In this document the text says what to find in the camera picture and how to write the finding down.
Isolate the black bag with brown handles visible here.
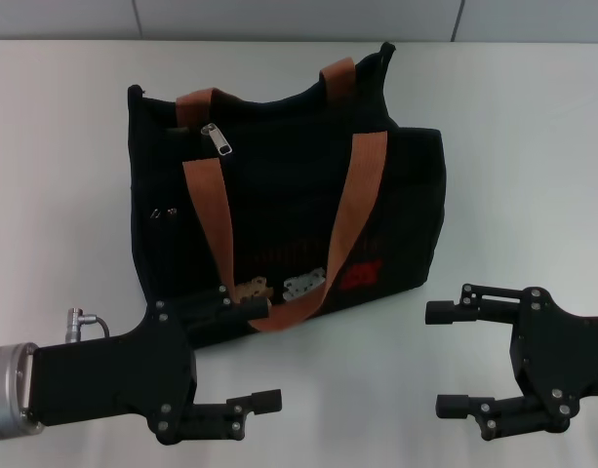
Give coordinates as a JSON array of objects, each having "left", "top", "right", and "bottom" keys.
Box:
[{"left": 127, "top": 41, "right": 449, "bottom": 348}]

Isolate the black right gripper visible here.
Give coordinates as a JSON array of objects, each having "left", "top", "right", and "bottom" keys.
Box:
[{"left": 424, "top": 283, "right": 598, "bottom": 443}]

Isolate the left gripper cable with connector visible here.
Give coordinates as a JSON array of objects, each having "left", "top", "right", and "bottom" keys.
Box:
[{"left": 66, "top": 306, "right": 113, "bottom": 340}]

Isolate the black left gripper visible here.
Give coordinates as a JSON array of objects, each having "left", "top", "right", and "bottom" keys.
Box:
[{"left": 27, "top": 285, "right": 283, "bottom": 445}]

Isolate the silver zipper pull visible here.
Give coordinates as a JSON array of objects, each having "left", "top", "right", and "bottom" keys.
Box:
[{"left": 200, "top": 123, "right": 235, "bottom": 158}]

